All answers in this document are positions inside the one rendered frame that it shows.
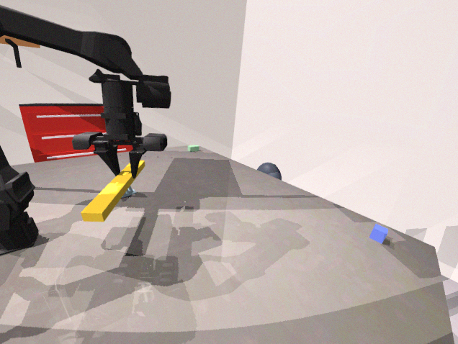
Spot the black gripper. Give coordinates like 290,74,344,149
72,107,167,179

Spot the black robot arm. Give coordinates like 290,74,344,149
0,5,171,255

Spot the yellow bar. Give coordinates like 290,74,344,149
81,160,145,222

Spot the blue cube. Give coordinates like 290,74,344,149
369,224,388,243

